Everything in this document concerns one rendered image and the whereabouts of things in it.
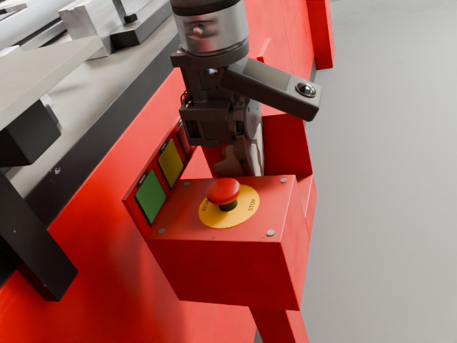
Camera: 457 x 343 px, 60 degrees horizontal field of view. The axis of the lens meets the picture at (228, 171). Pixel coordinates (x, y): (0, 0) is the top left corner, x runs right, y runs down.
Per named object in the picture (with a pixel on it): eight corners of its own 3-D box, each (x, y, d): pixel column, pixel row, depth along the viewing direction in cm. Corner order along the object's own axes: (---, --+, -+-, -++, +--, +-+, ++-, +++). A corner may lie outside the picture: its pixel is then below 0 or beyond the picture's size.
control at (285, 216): (300, 312, 46) (267, 197, 35) (179, 301, 52) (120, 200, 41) (317, 194, 60) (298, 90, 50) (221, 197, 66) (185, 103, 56)
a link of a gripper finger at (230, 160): (224, 186, 58) (211, 134, 52) (264, 188, 56) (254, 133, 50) (218, 201, 55) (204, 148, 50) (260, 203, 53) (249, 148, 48)
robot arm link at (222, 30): (250, -12, 43) (230, 13, 37) (256, 30, 45) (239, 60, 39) (187, -4, 45) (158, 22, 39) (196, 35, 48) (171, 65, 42)
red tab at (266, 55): (267, 76, 125) (262, 56, 121) (261, 77, 126) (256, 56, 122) (275, 56, 137) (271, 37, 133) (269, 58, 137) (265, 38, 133)
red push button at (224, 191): (242, 222, 43) (233, 198, 41) (209, 222, 45) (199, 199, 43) (250, 197, 46) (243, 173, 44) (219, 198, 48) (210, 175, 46)
